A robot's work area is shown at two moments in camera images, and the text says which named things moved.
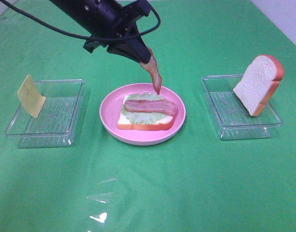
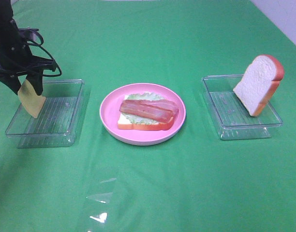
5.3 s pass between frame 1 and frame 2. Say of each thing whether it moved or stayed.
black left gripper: moved
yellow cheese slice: stayed
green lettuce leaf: stayed
